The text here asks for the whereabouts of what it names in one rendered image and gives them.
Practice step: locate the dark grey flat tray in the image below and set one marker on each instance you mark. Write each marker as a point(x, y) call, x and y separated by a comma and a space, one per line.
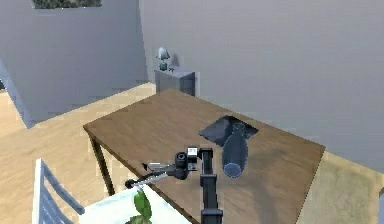
point(216, 131)

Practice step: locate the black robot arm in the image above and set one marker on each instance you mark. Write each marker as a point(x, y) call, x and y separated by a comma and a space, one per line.
point(209, 186)

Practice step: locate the dark blue bottle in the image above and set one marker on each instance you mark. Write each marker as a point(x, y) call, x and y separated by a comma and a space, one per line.
point(235, 153)

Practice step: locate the window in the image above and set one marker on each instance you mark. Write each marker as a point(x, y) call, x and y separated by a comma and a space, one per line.
point(66, 3)

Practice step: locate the grey cabinet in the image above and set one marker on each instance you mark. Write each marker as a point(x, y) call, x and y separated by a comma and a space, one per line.
point(175, 81)

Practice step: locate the white chair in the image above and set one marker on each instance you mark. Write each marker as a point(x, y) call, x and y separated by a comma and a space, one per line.
point(110, 208)

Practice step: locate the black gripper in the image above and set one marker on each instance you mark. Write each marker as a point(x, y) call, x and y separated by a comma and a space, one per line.
point(181, 159)

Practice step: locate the brown wooden table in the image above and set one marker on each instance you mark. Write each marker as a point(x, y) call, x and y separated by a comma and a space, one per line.
point(156, 126)

